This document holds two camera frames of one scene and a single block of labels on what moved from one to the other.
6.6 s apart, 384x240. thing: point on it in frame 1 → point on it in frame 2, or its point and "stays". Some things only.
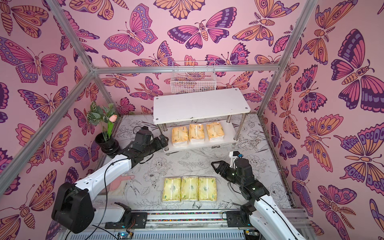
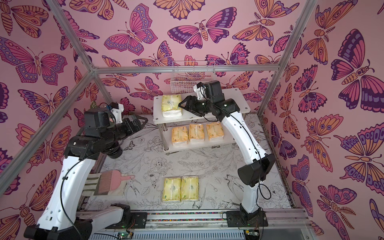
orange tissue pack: x=196 y=131 stays
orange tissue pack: x=214 y=131 stays
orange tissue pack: x=179 y=135 stays
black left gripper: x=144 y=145 → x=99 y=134
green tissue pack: x=207 y=188 → x=170 y=104
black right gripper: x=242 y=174 → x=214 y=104
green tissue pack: x=172 y=189 stays
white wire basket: x=185 y=82 stays
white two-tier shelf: x=201 y=119 stays
